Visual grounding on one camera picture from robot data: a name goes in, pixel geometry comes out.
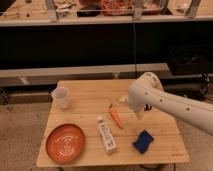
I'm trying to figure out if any wooden table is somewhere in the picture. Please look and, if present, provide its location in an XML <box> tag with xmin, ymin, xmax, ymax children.
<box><xmin>45</xmin><ymin>79</ymin><xmax>189</xmax><ymax>167</ymax></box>

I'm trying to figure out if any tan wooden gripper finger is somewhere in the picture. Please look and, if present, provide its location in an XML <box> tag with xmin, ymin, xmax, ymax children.
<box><xmin>136</xmin><ymin>109</ymin><xmax>145</xmax><ymax>120</ymax></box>

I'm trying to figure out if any blue sponge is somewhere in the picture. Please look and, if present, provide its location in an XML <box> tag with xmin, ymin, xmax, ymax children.
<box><xmin>133</xmin><ymin>130</ymin><xmax>154</xmax><ymax>153</ymax></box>

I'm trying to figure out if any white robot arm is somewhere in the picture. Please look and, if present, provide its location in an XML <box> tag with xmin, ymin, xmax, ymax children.
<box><xmin>126</xmin><ymin>72</ymin><xmax>213</xmax><ymax>136</ymax></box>

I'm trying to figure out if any orange plate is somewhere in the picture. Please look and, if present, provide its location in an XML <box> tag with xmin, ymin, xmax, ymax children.
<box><xmin>46</xmin><ymin>124</ymin><xmax>85</xmax><ymax>164</ymax></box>

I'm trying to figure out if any white plastic cup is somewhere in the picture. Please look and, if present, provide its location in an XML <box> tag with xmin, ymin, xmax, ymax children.
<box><xmin>51</xmin><ymin>87</ymin><xmax>70</xmax><ymax>109</ymax></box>

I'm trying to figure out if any background workbench shelf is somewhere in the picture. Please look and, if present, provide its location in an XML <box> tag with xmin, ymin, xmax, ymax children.
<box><xmin>0</xmin><ymin>0</ymin><xmax>213</xmax><ymax>88</ymax></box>

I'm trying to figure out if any red tray on shelf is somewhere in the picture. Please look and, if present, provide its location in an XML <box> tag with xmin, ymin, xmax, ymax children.
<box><xmin>101</xmin><ymin>0</ymin><xmax>133</xmax><ymax>16</ymax></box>

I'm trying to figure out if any white tube bottle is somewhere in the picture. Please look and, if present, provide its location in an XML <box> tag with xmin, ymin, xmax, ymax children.
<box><xmin>97</xmin><ymin>117</ymin><xmax>117</xmax><ymax>154</ymax></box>

